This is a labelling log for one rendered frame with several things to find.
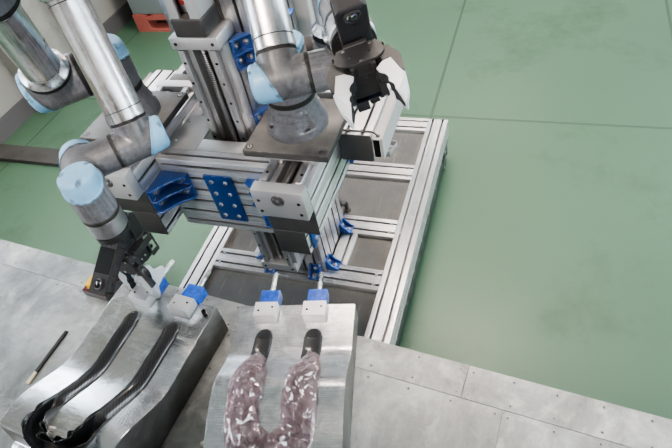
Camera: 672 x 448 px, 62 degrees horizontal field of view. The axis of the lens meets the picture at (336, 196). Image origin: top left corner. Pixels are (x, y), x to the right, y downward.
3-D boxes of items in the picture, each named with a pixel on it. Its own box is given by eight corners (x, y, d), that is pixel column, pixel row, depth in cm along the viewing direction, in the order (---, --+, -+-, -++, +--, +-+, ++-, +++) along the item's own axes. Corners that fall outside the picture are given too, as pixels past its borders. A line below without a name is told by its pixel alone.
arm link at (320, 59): (314, 86, 107) (303, 35, 100) (372, 73, 107) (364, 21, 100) (320, 110, 102) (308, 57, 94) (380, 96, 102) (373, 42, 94)
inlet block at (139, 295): (168, 265, 138) (160, 251, 134) (185, 269, 136) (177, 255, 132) (137, 309, 130) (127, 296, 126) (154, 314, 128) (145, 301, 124)
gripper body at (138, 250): (162, 250, 125) (140, 213, 117) (139, 280, 120) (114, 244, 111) (135, 243, 128) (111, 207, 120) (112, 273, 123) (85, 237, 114)
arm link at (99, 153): (118, 152, 123) (128, 179, 116) (67, 173, 121) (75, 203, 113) (101, 123, 118) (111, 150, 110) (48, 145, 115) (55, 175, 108)
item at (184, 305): (205, 274, 134) (198, 260, 130) (223, 278, 132) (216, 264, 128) (175, 320, 126) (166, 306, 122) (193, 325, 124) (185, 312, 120)
